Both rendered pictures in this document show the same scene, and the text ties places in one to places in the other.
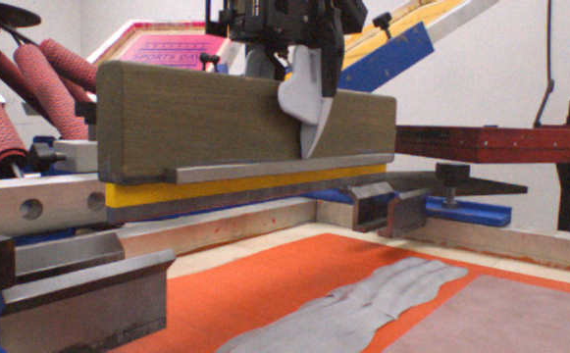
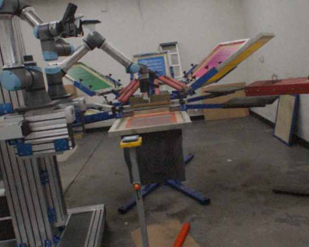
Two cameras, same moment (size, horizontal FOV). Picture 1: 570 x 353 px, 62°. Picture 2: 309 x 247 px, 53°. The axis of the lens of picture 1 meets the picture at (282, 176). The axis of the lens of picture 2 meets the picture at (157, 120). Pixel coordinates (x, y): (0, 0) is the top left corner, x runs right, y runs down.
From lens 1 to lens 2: 250 cm
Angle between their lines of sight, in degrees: 52
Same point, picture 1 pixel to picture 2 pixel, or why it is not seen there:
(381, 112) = (165, 95)
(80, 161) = not seen: hidden behind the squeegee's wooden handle
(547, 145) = (271, 90)
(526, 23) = not seen: outside the picture
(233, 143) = (139, 102)
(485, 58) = not seen: outside the picture
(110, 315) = (129, 114)
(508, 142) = (255, 90)
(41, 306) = (124, 113)
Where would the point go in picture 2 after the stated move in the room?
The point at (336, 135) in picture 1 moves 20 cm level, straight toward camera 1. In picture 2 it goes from (155, 100) to (135, 104)
